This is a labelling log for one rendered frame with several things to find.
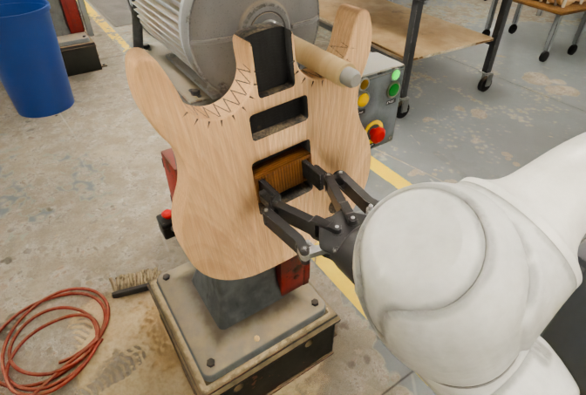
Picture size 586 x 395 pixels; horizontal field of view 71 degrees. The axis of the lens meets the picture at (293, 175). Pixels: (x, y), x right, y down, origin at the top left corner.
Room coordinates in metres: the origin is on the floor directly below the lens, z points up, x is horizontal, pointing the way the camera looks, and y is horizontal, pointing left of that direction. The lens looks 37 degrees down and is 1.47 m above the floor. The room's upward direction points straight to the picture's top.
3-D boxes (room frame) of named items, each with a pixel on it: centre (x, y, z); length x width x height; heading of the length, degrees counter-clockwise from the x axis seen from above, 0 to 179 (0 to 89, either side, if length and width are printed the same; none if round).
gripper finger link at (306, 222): (0.40, -0.02, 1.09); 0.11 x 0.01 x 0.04; 54
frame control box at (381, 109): (0.90, -0.10, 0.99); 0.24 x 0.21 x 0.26; 33
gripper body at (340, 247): (0.36, -0.08, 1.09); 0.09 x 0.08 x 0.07; 34
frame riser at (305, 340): (0.90, 0.19, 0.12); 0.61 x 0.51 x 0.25; 123
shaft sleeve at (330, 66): (0.58, -0.02, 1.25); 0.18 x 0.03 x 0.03; 33
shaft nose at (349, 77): (0.50, -0.08, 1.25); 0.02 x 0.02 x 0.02; 33
